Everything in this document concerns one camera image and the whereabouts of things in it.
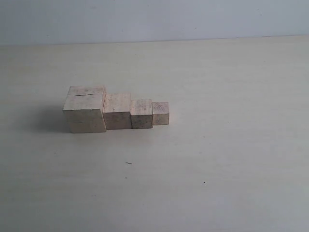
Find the second largest wooden cube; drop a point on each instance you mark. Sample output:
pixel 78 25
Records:
pixel 116 111

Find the third largest wooden cube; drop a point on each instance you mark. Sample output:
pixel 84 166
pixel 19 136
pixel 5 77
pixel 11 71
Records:
pixel 141 114

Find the smallest wooden cube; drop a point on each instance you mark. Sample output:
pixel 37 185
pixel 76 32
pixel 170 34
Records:
pixel 160 113

